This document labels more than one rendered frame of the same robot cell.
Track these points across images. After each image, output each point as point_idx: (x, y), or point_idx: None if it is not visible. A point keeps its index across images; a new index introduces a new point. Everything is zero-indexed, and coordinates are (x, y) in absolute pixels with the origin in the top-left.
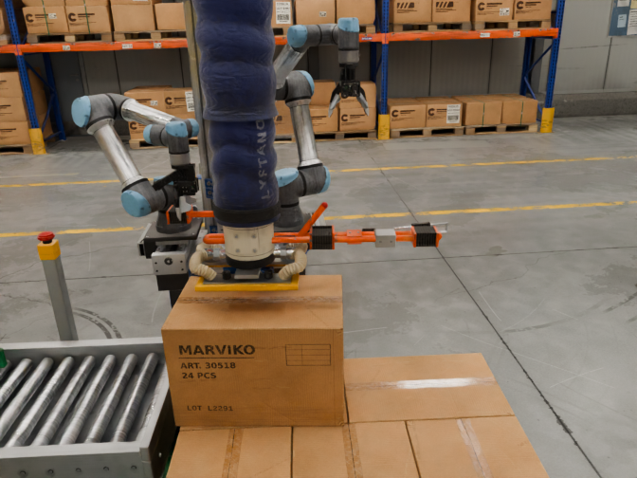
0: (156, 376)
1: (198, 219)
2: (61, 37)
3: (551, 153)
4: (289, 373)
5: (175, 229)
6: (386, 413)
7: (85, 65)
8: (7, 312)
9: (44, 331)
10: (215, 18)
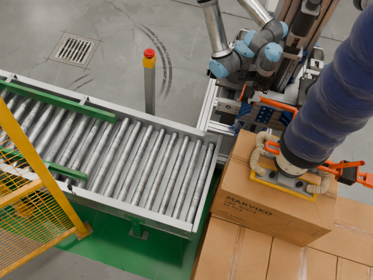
0: (200, 155)
1: (254, 67)
2: None
3: None
4: (285, 226)
5: (238, 81)
6: (328, 246)
7: None
8: (101, 15)
9: (124, 43)
10: (368, 70)
